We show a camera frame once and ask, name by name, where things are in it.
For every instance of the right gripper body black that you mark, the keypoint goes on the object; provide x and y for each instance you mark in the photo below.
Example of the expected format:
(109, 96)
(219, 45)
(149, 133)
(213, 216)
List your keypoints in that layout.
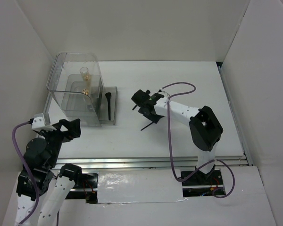
(152, 117)

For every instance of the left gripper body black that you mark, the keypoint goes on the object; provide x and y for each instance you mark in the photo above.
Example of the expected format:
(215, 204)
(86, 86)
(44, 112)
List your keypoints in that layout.
(56, 138)

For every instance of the black makeup brush angled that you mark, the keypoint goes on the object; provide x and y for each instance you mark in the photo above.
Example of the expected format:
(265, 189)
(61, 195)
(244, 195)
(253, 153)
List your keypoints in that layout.
(108, 97)

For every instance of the small beige bottle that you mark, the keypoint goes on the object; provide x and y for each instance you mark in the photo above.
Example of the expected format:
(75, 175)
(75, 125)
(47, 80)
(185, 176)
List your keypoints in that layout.
(86, 92)

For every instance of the clear acrylic organizer box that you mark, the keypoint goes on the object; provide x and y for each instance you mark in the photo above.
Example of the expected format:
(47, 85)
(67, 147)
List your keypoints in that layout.
(75, 83)

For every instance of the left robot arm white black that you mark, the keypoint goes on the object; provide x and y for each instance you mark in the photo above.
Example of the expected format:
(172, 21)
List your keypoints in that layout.
(41, 193)

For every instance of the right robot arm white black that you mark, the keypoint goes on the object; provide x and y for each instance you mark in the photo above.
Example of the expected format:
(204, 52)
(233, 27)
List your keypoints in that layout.
(204, 127)

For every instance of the white foil cover plate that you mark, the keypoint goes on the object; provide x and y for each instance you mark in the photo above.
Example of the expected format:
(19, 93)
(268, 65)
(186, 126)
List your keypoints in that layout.
(138, 186)

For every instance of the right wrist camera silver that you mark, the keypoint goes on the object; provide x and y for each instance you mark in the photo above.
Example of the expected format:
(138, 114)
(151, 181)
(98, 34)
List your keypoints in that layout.
(162, 92)

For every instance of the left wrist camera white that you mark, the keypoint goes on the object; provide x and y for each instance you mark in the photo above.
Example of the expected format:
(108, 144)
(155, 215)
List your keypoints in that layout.
(41, 121)

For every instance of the aluminium front rail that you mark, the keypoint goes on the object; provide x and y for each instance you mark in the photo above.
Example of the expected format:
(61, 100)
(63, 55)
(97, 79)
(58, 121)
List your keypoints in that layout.
(89, 165)

